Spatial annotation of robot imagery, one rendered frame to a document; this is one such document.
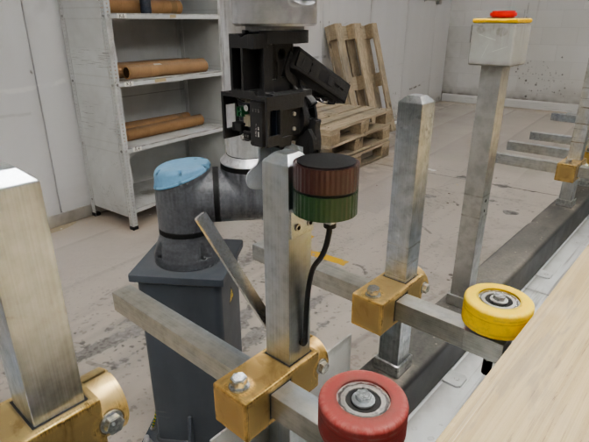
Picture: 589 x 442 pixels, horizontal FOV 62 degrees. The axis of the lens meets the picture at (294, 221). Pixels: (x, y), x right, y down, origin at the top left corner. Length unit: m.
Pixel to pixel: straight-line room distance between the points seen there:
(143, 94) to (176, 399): 2.52
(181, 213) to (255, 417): 0.83
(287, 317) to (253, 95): 0.23
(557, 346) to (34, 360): 0.49
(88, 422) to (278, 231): 0.23
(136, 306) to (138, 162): 3.04
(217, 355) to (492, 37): 0.62
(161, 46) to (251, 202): 2.61
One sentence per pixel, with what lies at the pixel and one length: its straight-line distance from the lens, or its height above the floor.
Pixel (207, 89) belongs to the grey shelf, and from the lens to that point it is 3.74.
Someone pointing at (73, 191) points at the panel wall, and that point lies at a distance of 3.48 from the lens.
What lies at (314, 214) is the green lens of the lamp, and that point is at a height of 1.06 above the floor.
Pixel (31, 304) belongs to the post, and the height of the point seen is 1.06.
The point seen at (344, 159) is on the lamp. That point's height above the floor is 1.10.
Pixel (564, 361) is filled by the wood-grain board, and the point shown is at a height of 0.90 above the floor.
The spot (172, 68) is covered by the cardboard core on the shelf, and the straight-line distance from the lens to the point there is 3.31.
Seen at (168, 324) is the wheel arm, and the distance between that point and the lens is 0.66.
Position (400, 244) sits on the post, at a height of 0.93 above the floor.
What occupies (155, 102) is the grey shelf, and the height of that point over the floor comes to 0.68.
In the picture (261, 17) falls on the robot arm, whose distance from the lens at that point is 0.52.
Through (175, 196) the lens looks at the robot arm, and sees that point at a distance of 1.28.
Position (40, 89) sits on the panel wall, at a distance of 3.31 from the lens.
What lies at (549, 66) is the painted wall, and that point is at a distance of 8.20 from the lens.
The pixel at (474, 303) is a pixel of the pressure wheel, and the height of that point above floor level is 0.91.
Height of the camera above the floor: 1.22
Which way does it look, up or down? 22 degrees down
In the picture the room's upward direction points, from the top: straight up
